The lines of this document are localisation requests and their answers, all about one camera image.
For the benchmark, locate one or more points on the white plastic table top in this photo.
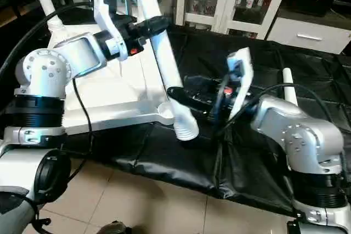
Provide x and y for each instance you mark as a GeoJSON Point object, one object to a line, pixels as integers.
{"type": "Point", "coordinates": [109, 91]}

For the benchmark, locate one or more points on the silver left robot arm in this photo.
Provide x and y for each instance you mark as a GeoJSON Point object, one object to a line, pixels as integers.
{"type": "Point", "coordinates": [49, 102]}

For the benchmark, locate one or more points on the black work mat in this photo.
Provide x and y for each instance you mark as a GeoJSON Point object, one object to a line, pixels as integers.
{"type": "Point", "coordinates": [247, 163]}

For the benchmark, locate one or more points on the white glass door cabinet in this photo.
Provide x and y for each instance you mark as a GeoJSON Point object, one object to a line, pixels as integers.
{"type": "Point", "coordinates": [236, 1]}

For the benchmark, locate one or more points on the white drawer unit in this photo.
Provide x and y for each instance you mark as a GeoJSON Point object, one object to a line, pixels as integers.
{"type": "Point", "coordinates": [310, 36]}

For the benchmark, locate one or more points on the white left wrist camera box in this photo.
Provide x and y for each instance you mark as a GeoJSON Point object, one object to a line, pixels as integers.
{"type": "Point", "coordinates": [109, 15]}

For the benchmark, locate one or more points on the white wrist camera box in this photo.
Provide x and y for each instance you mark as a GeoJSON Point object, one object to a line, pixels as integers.
{"type": "Point", "coordinates": [241, 80]}
{"type": "Point", "coordinates": [109, 15]}

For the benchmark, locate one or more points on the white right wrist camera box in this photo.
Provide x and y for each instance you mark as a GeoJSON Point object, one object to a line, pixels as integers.
{"type": "Point", "coordinates": [241, 80]}

